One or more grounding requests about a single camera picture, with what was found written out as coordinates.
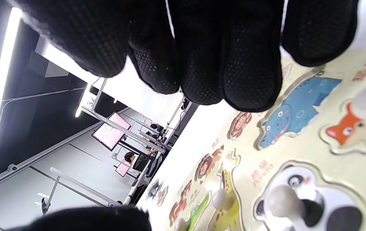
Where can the small pink monitor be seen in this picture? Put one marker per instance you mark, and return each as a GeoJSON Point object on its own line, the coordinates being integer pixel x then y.
{"type": "Point", "coordinates": [122, 168]}

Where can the giraffe puzzle piece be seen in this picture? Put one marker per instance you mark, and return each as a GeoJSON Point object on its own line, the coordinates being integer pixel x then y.
{"type": "Point", "coordinates": [224, 205]}

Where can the fox puzzle piece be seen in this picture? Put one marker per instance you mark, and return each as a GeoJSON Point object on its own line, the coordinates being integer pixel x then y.
{"type": "Point", "coordinates": [346, 128]}

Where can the person's right hand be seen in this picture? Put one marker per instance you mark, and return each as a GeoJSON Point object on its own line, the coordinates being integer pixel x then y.
{"type": "Point", "coordinates": [218, 48]}

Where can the dome security camera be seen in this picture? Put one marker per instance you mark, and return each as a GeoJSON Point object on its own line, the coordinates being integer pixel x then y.
{"type": "Point", "coordinates": [12, 167]}

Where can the white number sign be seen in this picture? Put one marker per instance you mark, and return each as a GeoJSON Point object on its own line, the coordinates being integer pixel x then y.
{"type": "Point", "coordinates": [90, 101]}

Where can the long ceiling light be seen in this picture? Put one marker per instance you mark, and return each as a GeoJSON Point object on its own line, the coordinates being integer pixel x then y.
{"type": "Point", "coordinates": [0, 80]}

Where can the wooden animal puzzle frame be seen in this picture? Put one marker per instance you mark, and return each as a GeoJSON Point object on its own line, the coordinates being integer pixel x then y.
{"type": "Point", "coordinates": [247, 150]}

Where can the aluminium station frame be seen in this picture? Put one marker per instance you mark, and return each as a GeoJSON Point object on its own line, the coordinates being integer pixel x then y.
{"type": "Point", "coordinates": [122, 130]}

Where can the large pink monitor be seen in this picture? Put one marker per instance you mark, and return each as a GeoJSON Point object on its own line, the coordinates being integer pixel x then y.
{"type": "Point", "coordinates": [111, 131]}

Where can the aluminium corner frame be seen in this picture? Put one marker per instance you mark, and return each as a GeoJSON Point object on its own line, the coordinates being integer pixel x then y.
{"type": "Point", "coordinates": [80, 189]}

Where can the green crocodile puzzle piece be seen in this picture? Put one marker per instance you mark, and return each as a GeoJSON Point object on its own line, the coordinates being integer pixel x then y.
{"type": "Point", "coordinates": [199, 205]}

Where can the white partition panel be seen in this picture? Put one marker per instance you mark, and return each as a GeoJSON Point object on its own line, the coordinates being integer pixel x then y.
{"type": "Point", "coordinates": [138, 93]}

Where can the panda puzzle piece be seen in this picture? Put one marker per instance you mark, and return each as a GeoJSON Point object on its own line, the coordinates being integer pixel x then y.
{"type": "Point", "coordinates": [298, 205]}

